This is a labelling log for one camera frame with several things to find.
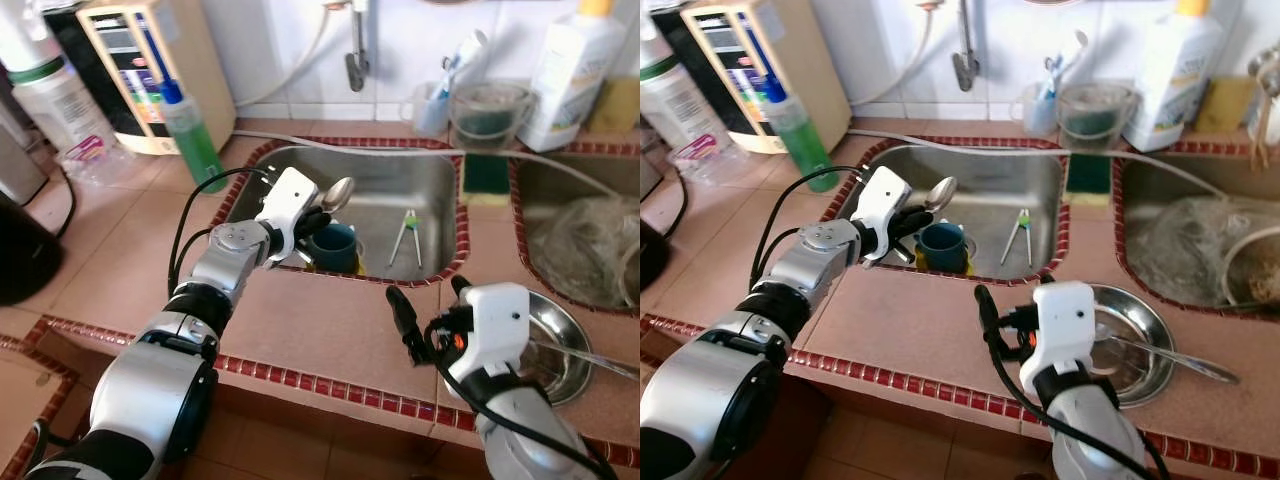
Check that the chrome wall tap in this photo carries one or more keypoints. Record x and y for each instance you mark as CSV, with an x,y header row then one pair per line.
x,y
966,70
356,70

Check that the green white training chopsticks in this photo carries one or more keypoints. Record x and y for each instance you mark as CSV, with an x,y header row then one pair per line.
x,y
410,225
1022,225

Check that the round steel plate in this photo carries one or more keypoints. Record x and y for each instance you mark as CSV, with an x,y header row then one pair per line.
x,y
1140,380
555,320

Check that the green yellow scrub sponge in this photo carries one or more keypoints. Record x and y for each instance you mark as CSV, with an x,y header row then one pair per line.
x,y
1088,175
485,175

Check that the clear plastic bag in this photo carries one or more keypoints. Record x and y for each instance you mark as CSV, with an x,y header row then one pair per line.
x,y
1180,240
585,250

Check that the clear plastic labelled bottle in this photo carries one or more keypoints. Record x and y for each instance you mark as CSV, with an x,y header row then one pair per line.
x,y
60,110
690,110

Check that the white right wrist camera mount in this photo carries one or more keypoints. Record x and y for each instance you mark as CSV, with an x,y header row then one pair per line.
x,y
495,320
1062,320

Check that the wide steel sink basin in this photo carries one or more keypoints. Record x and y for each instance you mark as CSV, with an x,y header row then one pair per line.
x,y
1160,180
560,180

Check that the white toothbrush cup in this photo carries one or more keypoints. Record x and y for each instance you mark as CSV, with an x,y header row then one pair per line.
x,y
430,115
1040,115

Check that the metal fork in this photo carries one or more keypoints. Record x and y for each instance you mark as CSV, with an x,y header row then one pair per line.
x,y
1180,358
590,358

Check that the beige water filter appliance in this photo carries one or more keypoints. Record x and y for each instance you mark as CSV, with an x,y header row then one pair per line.
x,y
815,70
200,70

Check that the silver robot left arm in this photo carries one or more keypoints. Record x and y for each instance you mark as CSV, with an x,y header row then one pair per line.
x,y
150,390
720,400

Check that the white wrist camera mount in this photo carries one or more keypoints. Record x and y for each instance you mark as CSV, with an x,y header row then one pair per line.
x,y
885,200
290,200
495,320
1062,320

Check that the metal spoon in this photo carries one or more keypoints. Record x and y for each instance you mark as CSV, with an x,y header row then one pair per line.
x,y
942,192
340,190

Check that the blue white toothbrush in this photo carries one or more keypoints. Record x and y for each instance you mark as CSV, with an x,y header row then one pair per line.
x,y
1070,60
465,60

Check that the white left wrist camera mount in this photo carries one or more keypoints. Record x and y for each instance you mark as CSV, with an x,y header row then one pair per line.
x,y
885,200
290,200

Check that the chrome sink faucet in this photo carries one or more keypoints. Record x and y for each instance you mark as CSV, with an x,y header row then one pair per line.
x,y
1265,100

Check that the white detergent bottle yellow cap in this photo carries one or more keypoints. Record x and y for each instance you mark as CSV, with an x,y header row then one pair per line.
x,y
570,80
1175,80

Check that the blue mug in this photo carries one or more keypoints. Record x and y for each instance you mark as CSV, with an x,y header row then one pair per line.
x,y
942,250
335,250

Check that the black electric kettle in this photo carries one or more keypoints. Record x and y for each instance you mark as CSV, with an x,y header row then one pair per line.
x,y
652,255
25,250

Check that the green liquid soap bottle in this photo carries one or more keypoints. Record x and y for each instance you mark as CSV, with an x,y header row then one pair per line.
x,y
808,150
195,150

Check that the grey countertop appliance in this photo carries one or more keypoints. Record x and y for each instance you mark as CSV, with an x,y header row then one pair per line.
x,y
20,165

